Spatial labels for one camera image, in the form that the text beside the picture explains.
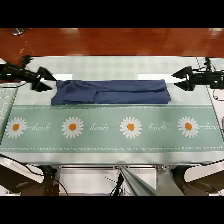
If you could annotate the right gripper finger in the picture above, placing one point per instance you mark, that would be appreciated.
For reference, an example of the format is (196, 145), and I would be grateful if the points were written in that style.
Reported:
(185, 73)
(186, 86)

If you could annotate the blue garment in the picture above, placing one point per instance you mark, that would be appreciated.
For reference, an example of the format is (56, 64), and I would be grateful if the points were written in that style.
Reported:
(113, 92)

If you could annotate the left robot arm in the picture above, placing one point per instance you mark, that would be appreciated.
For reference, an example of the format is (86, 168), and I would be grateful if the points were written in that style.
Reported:
(13, 71)

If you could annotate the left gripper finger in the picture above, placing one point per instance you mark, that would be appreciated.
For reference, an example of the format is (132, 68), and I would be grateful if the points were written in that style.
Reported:
(45, 75)
(40, 87)

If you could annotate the silver frame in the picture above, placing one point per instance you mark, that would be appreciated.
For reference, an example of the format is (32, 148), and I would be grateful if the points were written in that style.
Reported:
(140, 186)

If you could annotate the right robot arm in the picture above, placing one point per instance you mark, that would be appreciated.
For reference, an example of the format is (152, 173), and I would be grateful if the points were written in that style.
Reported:
(210, 78)

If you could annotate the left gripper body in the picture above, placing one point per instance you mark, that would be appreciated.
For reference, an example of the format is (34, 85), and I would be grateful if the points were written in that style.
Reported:
(35, 79)

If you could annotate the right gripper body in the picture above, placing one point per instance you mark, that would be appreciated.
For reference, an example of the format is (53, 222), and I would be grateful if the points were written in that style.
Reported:
(194, 80)

